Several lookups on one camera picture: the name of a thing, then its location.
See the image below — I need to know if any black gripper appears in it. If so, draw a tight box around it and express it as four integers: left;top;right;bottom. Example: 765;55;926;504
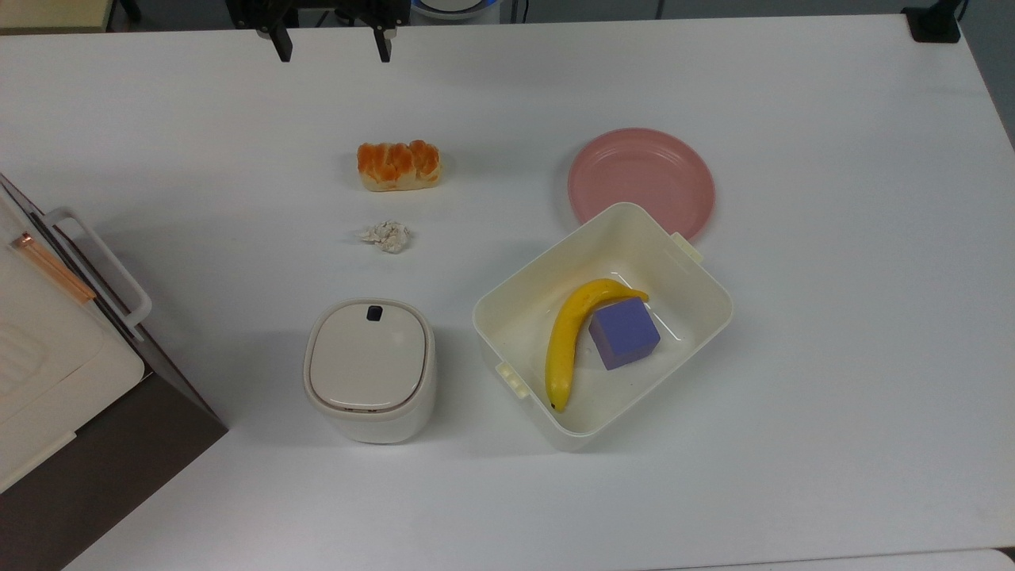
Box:
226;0;412;63

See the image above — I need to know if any orange glazed bread loaf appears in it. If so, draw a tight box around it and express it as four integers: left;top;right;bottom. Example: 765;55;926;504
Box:
356;140;442;193

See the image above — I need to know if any pink round plate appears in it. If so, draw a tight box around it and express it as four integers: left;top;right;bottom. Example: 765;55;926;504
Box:
567;128;716;243

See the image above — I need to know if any crumpled white paper ball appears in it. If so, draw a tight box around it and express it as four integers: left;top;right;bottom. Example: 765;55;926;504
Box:
360;220;412;255

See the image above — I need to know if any small cream lidded trash can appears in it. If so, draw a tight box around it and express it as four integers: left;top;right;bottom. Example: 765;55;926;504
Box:
303;297;438;445

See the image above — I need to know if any cream plastic storage bin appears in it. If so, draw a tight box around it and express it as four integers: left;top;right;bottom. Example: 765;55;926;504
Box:
472;201;734;453

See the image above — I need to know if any yellow banana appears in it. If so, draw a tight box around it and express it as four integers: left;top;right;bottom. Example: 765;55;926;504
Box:
544;278;649;413

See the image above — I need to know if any purple cube block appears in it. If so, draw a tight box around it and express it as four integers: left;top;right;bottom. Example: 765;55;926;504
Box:
588;297;662;371

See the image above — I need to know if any cream and brown cabinet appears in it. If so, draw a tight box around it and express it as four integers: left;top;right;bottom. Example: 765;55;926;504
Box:
0;172;230;571

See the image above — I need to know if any black clamp stand base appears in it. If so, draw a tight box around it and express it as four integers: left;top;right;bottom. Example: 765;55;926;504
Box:
901;0;963;44

